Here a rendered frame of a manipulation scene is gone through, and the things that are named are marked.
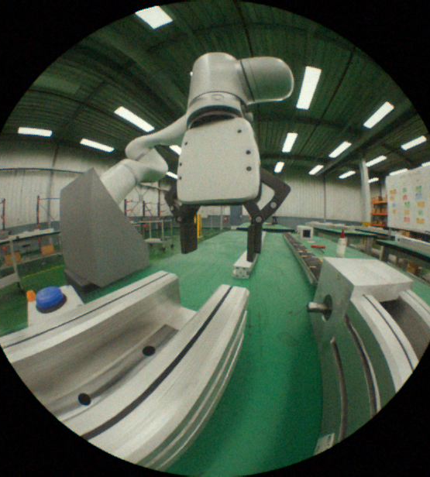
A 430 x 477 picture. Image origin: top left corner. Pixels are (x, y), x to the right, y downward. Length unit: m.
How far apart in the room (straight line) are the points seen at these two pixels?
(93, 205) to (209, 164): 0.26
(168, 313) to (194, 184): 0.14
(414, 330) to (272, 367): 0.15
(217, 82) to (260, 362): 0.32
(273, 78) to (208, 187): 0.17
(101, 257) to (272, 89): 0.42
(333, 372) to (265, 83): 0.31
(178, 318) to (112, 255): 0.25
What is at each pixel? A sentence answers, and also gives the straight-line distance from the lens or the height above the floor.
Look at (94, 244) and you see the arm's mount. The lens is 0.34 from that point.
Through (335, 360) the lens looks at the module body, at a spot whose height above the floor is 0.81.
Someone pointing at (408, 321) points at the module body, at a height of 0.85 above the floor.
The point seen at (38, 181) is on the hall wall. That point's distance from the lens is 7.75.
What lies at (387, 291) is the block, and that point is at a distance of 0.17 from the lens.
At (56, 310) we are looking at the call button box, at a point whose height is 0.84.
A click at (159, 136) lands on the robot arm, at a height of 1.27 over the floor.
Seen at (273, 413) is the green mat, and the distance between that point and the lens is 0.15.
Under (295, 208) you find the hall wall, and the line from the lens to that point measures 11.52.
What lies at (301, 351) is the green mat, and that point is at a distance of 0.19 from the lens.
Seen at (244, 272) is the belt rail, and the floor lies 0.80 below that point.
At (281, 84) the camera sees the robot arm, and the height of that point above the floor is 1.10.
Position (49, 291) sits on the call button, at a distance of 0.20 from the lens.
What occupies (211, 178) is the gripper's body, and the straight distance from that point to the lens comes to 0.15.
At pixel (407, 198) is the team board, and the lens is 3.32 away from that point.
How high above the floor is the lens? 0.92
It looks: 9 degrees down
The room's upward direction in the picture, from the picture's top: straight up
